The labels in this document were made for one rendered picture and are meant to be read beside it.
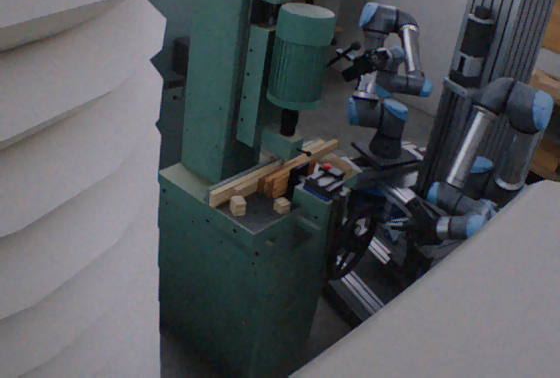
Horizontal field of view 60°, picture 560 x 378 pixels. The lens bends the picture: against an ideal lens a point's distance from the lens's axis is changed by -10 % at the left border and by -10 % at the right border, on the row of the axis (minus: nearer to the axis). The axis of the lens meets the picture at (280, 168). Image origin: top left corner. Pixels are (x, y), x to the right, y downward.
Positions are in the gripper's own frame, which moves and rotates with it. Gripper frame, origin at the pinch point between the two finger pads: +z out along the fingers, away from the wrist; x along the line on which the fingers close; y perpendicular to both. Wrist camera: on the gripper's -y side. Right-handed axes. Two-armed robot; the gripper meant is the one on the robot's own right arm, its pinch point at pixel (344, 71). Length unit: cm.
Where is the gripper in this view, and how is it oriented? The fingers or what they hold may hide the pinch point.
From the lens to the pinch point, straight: 178.3
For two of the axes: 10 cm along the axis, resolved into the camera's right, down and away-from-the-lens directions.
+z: -6.3, 3.1, -7.1
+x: 4.6, 8.9, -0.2
